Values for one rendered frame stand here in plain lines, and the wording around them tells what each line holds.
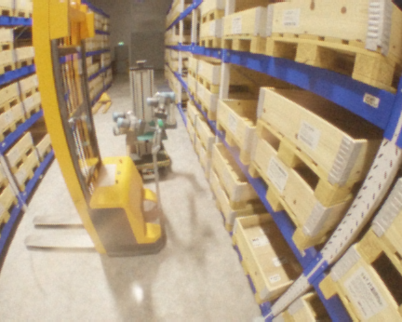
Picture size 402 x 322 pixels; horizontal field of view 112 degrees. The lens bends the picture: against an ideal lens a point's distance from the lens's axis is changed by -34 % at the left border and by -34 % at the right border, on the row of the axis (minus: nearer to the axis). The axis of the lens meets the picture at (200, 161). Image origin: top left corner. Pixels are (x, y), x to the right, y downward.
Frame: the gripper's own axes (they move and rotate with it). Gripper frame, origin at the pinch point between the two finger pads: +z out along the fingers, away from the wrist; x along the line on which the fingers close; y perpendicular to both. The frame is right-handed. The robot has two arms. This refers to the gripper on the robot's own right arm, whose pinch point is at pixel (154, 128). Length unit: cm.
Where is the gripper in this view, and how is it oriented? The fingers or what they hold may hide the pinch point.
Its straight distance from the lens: 189.8
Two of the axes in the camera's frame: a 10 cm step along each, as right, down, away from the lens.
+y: -2.2, -5.3, 8.2
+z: 9.2, 1.6, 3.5
